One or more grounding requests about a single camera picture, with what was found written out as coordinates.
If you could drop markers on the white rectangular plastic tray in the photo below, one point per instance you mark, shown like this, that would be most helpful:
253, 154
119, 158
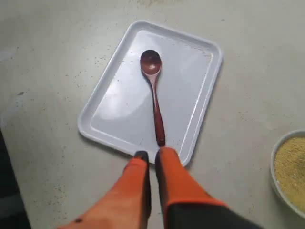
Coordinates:
119, 112

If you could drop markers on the dark red wooden spoon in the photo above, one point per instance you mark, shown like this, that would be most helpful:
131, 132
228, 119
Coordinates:
150, 65

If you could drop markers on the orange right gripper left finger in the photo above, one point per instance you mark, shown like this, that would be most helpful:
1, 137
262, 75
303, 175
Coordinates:
127, 205

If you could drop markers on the white ceramic bowl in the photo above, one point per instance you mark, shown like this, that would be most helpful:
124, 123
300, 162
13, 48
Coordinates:
274, 184

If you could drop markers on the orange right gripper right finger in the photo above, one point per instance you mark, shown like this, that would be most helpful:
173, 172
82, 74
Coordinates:
185, 204

